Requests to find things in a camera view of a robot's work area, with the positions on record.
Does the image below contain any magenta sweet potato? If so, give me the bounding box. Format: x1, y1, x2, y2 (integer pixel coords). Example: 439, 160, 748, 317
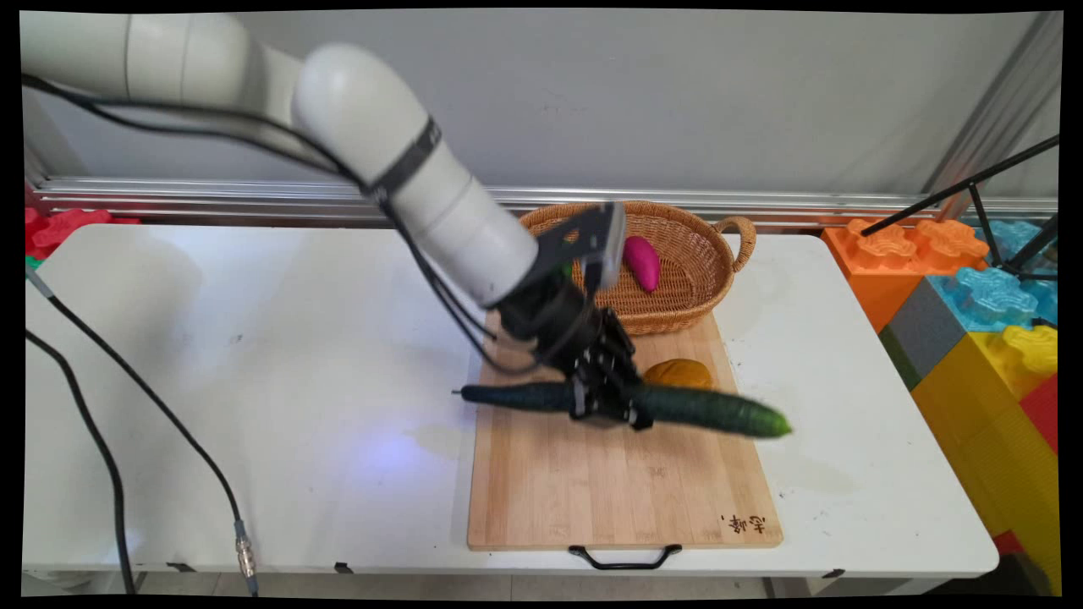
621, 234, 663, 294

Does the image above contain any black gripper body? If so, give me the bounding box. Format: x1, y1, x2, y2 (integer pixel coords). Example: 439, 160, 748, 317
493, 273, 633, 375

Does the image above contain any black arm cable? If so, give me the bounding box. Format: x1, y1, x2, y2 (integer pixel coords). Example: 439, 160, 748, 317
20, 73, 544, 378

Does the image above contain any woven wicker basket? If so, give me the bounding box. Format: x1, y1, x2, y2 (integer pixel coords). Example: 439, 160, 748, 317
518, 200, 759, 337

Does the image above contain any red toy block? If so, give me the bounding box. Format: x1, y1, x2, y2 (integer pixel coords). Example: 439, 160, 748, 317
25, 206, 142, 261

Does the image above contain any dark green cucumber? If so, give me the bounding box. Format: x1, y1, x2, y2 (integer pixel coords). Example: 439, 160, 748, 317
452, 380, 794, 440

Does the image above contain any blue giant building block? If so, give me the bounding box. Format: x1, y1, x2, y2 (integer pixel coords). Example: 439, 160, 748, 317
926, 221, 1059, 333

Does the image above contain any brown potato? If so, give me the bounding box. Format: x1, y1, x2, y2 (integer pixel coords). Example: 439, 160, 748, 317
642, 357, 715, 392

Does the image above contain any aluminium rail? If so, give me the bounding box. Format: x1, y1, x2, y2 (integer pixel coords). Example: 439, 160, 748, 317
32, 175, 1058, 231

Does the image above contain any yellow giant building block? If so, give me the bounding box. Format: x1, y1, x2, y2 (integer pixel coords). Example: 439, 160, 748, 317
911, 325, 1061, 595

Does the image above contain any wooden cutting board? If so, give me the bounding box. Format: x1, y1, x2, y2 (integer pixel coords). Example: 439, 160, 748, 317
466, 308, 784, 572

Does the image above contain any black tripod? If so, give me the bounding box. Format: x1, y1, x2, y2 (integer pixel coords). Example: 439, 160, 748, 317
860, 135, 1061, 283

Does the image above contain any diagonal aluminium post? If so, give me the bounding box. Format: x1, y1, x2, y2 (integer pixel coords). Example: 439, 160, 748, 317
921, 12, 1064, 222

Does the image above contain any black cable with metal connector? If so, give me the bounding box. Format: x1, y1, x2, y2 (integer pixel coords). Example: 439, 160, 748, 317
25, 267, 260, 598

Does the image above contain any gray wrist camera with bracket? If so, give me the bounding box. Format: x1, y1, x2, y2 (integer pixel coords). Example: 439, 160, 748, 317
531, 201, 629, 295

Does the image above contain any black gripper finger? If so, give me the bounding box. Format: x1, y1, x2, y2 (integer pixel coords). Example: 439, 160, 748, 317
603, 332, 655, 433
567, 354, 613, 423

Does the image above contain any gray giant building block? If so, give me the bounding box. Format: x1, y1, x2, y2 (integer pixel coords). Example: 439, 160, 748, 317
878, 277, 968, 391

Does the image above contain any black cable strap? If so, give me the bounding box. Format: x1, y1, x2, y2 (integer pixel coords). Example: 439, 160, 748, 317
366, 117, 443, 206

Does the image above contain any plain black cable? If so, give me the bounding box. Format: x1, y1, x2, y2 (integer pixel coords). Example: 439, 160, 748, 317
25, 328, 138, 595

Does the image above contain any orange giant building block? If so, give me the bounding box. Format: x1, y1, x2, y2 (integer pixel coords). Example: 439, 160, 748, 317
822, 218, 991, 333

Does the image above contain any red giant building block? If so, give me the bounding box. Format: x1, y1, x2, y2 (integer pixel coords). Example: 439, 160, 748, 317
1019, 376, 1059, 455

